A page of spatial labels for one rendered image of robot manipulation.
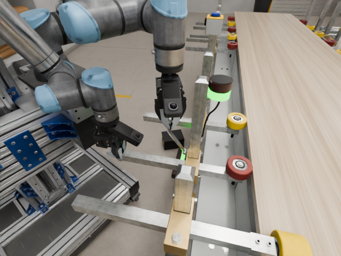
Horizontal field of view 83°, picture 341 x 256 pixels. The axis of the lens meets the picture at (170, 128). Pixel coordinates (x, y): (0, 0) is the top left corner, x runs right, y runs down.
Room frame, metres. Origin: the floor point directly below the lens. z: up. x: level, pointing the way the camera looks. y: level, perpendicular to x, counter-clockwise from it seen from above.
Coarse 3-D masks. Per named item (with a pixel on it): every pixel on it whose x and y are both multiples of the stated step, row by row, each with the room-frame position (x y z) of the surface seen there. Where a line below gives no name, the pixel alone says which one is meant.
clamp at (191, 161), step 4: (188, 152) 0.48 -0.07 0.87; (200, 152) 0.48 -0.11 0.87; (188, 160) 0.44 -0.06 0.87; (192, 160) 0.44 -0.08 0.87; (196, 160) 0.44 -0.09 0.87; (188, 164) 0.42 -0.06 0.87; (192, 164) 0.42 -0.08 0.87; (196, 164) 0.42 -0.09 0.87; (196, 168) 0.41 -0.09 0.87; (196, 172) 0.39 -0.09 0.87; (196, 176) 0.38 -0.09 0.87; (196, 180) 0.38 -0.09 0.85
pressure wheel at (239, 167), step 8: (232, 160) 0.41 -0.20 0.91; (240, 160) 0.41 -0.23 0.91; (248, 160) 0.41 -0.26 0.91; (232, 168) 0.38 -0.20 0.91; (240, 168) 0.38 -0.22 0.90; (248, 168) 0.38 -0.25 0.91; (232, 176) 0.37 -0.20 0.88; (240, 176) 0.36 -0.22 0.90; (248, 176) 0.36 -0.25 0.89; (232, 184) 0.39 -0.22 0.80
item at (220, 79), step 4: (212, 76) 0.47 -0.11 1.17; (216, 76) 0.47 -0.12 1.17; (220, 76) 0.47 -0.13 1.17; (224, 76) 0.47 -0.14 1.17; (212, 80) 0.45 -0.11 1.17; (216, 80) 0.45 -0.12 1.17; (220, 80) 0.45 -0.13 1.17; (224, 80) 0.45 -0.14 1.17; (228, 80) 0.45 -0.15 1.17; (224, 84) 0.43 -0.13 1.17; (216, 92) 0.43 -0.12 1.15; (208, 100) 0.47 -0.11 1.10; (216, 108) 0.46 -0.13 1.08; (208, 116) 0.46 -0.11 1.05; (204, 124) 0.46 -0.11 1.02; (204, 128) 0.46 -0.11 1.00
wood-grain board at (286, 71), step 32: (256, 32) 1.96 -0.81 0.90; (288, 32) 1.96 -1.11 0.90; (256, 64) 1.21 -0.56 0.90; (288, 64) 1.21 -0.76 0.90; (320, 64) 1.21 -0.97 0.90; (256, 96) 0.82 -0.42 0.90; (288, 96) 0.82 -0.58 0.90; (320, 96) 0.82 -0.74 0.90; (256, 128) 0.58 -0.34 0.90; (288, 128) 0.58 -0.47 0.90; (320, 128) 0.58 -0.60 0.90; (256, 160) 0.42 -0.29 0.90; (288, 160) 0.42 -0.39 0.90; (320, 160) 0.42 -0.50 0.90; (256, 192) 0.30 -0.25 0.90; (288, 192) 0.30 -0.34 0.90; (320, 192) 0.30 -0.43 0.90; (256, 224) 0.22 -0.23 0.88; (288, 224) 0.21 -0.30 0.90; (320, 224) 0.21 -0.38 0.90
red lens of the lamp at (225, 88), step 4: (228, 76) 0.48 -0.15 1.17; (232, 80) 0.45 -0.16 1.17; (212, 84) 0.44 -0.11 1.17; (216, 84) 0.43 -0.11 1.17; (220, 84) 0.43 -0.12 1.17; (228, 84) 0.43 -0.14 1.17; (212, 88) 0.44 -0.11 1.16; (216, 88) 0.43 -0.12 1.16; (220, 88) 0.43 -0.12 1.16; (224, 88) 0.43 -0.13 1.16; (228, 88) 0.43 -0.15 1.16; (220, 92) 0.43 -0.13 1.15; (224, 92) 0.43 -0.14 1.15
